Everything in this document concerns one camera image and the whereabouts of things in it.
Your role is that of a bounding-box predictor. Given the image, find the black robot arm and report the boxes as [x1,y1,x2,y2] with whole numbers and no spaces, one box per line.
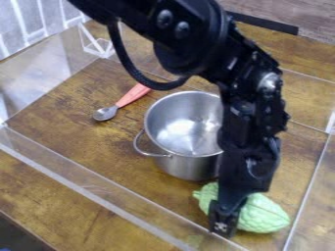
[68,0,289,237]

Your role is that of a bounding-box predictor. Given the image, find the black strip on table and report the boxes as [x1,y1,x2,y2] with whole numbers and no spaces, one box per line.
[228,12,299,35]

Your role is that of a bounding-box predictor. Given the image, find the silver metal pot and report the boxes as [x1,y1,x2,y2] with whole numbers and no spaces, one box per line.
[133,91,223,181]

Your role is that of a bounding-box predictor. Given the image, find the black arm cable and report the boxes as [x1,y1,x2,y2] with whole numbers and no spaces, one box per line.
[105,19,191,91]

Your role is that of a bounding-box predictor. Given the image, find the clear acrylic corner bracket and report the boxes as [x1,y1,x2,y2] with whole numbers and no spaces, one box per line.
[77,24,115,59]

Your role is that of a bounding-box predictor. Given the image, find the red-handled metal spoon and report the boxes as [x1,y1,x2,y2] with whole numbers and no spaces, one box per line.
[93,83,151,122]

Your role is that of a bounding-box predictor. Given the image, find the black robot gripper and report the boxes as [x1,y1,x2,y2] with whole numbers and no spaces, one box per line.
[208,134,281,238]

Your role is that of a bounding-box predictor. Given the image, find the green bumpy gourd toy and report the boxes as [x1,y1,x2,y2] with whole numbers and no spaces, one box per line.
[192,181,291,233]

